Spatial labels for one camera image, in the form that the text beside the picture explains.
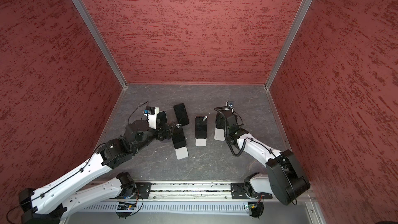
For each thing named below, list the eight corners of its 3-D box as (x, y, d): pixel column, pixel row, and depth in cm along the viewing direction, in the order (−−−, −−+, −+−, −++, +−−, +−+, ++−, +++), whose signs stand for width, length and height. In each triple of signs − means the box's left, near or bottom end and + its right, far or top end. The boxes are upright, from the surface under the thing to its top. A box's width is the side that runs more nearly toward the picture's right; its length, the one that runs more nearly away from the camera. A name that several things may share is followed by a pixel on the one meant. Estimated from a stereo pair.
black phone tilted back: (179, 126, 99) (177, 115, 89) (176, 117, 104) (173, 105, 93) (189, 123, 101) (187, 112, 90) (185, 114, 105) (183, 102, 95)
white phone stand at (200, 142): (195, 146, 91) (194, 144, 88) (195, 140, 93) (195, 138, 90) (206, 146, 91) (206, 144, 88) (206, 140, 93) (206, 138, 90)
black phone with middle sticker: (195, 140, 93) (194, 128, 81) (196, 129, 98) (195, 115, 86) (207, 140, 93) (207, 128, 81) (206, 129, 98) (207, 115, 86)
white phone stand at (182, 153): (177, 160, 86) (176, 157, 83) (175, 152, 89) (174, 150, 86) (189, 156, 87) (188, 153, 84) (187, 148, 90) (186, 146, 87)
